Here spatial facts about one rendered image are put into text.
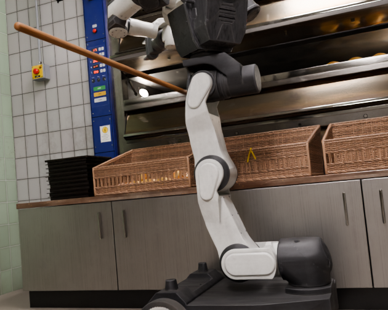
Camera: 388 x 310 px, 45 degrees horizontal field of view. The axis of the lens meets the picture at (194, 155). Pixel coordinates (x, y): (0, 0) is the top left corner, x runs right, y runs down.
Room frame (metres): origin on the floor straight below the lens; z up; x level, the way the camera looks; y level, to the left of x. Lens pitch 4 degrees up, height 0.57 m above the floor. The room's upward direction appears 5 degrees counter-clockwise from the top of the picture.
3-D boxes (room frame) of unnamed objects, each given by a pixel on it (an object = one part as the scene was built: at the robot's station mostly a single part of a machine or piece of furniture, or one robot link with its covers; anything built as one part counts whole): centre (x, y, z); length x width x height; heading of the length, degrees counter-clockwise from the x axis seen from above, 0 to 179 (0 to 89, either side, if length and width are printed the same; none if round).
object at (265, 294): (1.83, -0.16, 0.19); 0.64 x 0.52 x 0.33; 70
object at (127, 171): (2.61, 0.21, 0.72); 0.56 x 0.49 x 0.28; 70
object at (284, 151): (2.40, -0.35, 0.72); 0.56 x 0.49 x 0.28; 67
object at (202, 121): (1.86, -0.08, 0.78); 0.18 x 0.15 x 0.47; 160
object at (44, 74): (3.16, 0.99, 1.46); 0.10 x 0.07 x 0.10; 69
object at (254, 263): (1.82, -0.19, 0.28); 0.21 x 0.20 x 0.13; 70
